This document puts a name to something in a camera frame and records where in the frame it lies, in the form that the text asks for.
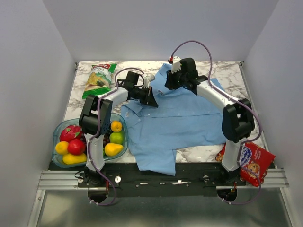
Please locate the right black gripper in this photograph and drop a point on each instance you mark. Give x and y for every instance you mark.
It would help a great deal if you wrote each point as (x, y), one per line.
(169, 83)

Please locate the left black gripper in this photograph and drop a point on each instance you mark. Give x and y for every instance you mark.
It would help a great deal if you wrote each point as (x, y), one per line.
(148, 99)

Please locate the blue short-sleeved shirt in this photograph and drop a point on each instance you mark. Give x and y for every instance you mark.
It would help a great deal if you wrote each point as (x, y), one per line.
(181, 120)

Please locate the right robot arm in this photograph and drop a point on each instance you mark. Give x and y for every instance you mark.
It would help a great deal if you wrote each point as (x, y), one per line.
(237, 122)

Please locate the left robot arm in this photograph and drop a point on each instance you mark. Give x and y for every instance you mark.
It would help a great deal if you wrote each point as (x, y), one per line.
(96, 114)

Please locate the small orange fruit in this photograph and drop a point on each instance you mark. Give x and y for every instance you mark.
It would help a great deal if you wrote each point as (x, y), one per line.
(116, 126)

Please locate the green apple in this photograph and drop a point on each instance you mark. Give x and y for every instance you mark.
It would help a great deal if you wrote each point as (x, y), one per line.
(117, 138)

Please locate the dark purple grape bunch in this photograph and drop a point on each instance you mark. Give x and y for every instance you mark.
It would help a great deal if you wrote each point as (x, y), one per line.
(106, 138)

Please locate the green chips bag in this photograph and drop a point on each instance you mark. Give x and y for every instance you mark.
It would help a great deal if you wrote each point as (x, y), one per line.
(99, 80)

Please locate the yellow pear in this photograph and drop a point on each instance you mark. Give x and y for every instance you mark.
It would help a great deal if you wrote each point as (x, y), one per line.
(112, 149)

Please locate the red dragon fruit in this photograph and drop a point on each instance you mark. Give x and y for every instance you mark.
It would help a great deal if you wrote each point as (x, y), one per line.
(71, 132)

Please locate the red apple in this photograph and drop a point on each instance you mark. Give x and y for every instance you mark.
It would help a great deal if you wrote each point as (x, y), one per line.
(76, 147)

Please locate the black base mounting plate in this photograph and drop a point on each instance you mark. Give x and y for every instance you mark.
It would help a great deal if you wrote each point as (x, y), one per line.
(125, 180)

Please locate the yellow mango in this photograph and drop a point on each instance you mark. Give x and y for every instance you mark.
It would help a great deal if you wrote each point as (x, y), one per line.
(70, 159)

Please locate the yellow lemon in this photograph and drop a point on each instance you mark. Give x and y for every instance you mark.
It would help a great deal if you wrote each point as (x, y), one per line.
(61, 148)

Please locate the teal plastic fruit bowl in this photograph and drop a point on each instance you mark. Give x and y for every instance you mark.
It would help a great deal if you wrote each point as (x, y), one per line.
(57, 159)

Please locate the red cookie bag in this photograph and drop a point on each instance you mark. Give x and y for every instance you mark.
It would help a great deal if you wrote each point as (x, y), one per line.
(257, 160)

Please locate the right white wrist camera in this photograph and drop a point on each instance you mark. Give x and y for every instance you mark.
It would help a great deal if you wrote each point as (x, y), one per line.
(175, 62)

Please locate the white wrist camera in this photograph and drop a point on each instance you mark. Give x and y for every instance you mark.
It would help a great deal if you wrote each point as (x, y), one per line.
(149, 78)
(175, 62)

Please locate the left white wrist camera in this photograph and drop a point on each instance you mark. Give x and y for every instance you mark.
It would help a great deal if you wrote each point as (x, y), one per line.
(149, 78)

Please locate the black rectangular frame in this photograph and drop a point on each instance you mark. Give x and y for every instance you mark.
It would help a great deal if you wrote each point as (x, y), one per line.
(121, 83)

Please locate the aluminium rail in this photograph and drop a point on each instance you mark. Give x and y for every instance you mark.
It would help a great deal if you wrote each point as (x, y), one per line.
(66, 180)

